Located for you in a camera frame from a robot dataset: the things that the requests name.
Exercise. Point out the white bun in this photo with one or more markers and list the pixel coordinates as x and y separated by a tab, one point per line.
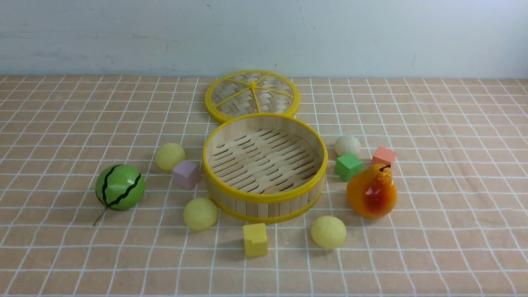
347	144

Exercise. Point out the yellow bun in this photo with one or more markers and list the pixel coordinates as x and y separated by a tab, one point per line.
328	232
200	214
169	155

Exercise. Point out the bamboo steamer tray yellow rim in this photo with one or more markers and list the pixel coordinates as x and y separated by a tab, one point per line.
265	167

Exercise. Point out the woven bamboo steamer lid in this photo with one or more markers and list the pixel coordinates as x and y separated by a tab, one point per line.
251	91

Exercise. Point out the pink purple cube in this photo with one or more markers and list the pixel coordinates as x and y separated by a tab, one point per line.
186	174

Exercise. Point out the green cube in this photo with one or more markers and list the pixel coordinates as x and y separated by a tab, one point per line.
347	166

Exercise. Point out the yellow cube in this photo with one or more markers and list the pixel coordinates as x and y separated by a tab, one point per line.
255	240

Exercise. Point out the orange toy pear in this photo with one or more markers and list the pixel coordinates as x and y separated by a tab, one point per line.
372	193

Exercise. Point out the orange red cube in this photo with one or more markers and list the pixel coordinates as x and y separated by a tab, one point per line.
383	156

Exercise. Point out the green toy watermelon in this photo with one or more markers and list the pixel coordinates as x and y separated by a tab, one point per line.
119	187

